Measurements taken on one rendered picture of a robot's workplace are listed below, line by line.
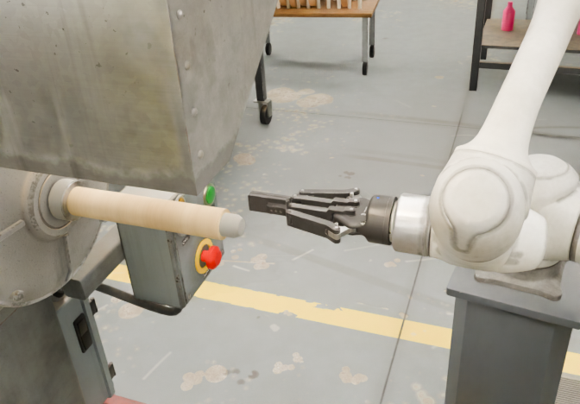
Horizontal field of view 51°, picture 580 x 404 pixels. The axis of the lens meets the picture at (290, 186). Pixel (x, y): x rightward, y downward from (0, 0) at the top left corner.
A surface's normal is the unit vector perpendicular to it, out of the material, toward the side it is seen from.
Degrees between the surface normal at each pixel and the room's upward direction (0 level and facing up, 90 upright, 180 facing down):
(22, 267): 95
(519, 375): 90
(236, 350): 0
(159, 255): 90
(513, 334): 90
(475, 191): 56
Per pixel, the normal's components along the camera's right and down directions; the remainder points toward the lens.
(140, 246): -0.34, 0.49
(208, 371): -0.06, -0.86
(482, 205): -0.35, -0.10
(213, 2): 0.94, 0.12
